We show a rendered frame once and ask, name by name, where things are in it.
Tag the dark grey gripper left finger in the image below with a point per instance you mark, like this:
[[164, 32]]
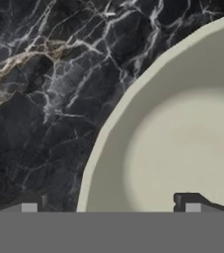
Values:
[[29, 205]]

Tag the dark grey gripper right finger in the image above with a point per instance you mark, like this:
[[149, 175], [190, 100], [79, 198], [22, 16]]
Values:
[[191, 203]]

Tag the cream white bowl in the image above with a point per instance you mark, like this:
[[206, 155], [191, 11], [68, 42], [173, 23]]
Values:
[[182, 138]]

